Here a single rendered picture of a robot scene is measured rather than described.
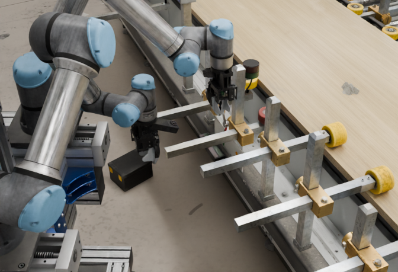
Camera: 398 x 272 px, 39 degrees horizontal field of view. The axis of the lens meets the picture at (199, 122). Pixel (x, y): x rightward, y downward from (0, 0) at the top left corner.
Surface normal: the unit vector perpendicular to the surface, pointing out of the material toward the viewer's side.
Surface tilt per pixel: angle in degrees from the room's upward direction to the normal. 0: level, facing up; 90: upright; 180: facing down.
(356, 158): 0
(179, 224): 0
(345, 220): 90
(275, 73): 0
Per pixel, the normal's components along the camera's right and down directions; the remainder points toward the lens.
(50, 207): 0.89, 0.32
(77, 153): -0.04, 0.60
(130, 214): -0.02, -0.80
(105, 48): 0.96, 0.07
